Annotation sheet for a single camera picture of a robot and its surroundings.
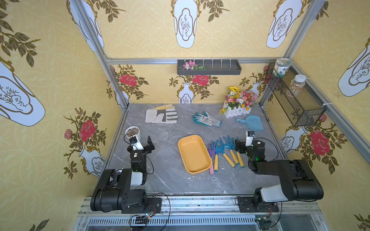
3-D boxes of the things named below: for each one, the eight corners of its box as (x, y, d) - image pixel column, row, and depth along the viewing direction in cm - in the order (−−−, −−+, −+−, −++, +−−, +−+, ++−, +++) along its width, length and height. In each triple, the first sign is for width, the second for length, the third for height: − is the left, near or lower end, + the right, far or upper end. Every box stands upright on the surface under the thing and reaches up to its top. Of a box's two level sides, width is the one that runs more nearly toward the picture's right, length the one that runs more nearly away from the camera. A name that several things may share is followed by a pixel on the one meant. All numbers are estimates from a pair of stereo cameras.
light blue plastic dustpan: (239, 130, 107) (240, 128, 105) (235, 117, 115) (236, 115, 113) (264, 130, 107) (265, 128, 105) (258, 117, 115) (259, 115, 113)
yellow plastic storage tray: (187, 178, 85) (187, 174, 80) (177, 143, 99) (177, 138, 95) (213, 170, 88) (214, 166, 83) (199, 137, 102) (200, 132, 97)
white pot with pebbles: (128, 140, 102) (124, 134, 95) (130, 132, 106) (126, 125, 100) (141, 140, 102) (138, 134, 95) (143, 132, 106) (140, 125, 100)
